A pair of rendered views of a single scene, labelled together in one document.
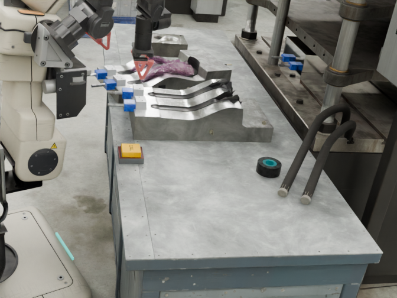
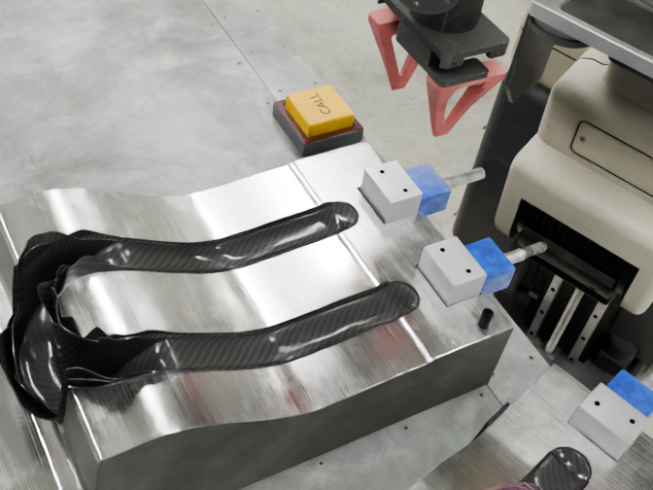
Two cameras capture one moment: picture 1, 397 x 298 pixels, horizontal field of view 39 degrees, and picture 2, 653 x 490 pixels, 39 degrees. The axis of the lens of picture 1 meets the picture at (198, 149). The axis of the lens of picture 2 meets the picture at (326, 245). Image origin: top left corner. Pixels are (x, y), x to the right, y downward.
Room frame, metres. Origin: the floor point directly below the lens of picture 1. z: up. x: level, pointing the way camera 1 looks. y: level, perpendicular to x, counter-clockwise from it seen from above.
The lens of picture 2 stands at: (2.35, -0.07, 1.50)
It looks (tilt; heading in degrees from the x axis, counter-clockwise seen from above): 47 degrees down; 158
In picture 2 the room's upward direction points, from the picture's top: 11 degrees clockwise
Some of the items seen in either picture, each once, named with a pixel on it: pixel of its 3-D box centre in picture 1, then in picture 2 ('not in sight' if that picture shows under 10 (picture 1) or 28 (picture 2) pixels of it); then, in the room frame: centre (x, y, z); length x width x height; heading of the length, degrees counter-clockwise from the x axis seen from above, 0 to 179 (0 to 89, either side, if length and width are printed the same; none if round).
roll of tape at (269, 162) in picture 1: (268, 167); not in sight; (1.59, -0.24, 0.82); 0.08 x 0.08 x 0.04
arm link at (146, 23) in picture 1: (145, 23); not in sight; (1.77, 0.23, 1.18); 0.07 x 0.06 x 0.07; 142
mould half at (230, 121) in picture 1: (199, 108); (190, 322); (1.87, 0.02, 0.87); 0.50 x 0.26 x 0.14; 104
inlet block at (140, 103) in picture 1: (126, 105); (429, 189); (1.76, 0.27, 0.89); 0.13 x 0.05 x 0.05; 104
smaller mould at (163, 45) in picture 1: (165, 45); not in sight; (2.64, 0.23, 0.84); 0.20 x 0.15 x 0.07; 104
